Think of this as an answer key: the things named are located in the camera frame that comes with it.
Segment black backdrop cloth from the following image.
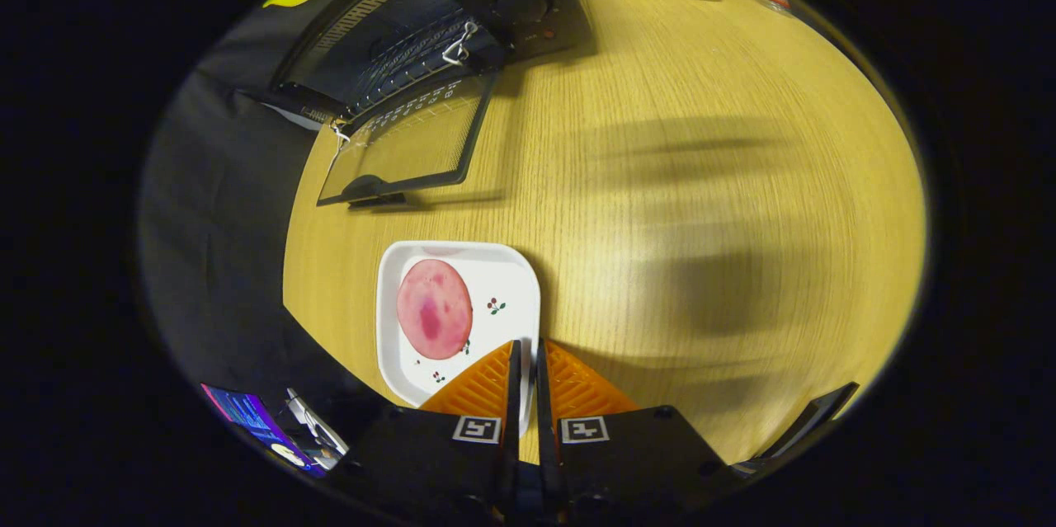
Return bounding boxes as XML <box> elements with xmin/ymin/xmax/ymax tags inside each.
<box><xmin>136</xmin><ymin>0</ymin><xmax>438</xmax><ymax>437</ymax></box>

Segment lit colourful screen device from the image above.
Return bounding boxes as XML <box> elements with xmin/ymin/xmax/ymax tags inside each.
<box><xmin>200</xmin><ymin>383</ymin><xmax>331</xmax><ymax>478</ymax></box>

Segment white square plate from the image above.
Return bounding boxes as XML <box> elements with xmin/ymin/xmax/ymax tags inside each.
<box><xmin>376</xmin><ymin>241</ymin><xmax>542</xmax><ymax>437</ymax></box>

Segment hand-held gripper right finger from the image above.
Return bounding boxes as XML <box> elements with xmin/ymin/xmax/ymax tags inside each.
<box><xmin>536</xmin><ymin>337</ymin><xmax>742</xmax><ymax>524</ymax></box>

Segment dark flat panel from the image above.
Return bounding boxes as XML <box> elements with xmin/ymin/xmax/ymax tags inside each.
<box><xmin>734</xmin><ymin>383</ymin><xmax>860</xmax><ymax>474</ymax></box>

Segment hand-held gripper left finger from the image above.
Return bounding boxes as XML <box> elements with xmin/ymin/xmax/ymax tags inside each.
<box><xmin>346</xmin><ymin>339</ymin><xmax>523</xmax><ymax>524</ymax></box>

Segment pink ham slice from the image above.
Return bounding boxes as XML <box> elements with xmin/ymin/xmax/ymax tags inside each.
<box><xmin>396</xmin><ymin>259</ymin><xmax>474</xmax><ymax>360</ymax></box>

